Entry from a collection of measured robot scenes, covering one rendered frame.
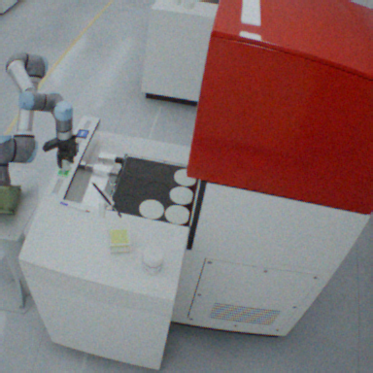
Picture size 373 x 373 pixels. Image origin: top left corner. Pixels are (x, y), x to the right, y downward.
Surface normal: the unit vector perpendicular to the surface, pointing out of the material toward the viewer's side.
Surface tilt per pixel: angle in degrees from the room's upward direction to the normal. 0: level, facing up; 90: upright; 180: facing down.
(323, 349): 0
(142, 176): 0
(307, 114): 90
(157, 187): 0
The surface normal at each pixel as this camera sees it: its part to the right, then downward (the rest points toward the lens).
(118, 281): 0.12, -0.68
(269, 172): -0.15, 0.71
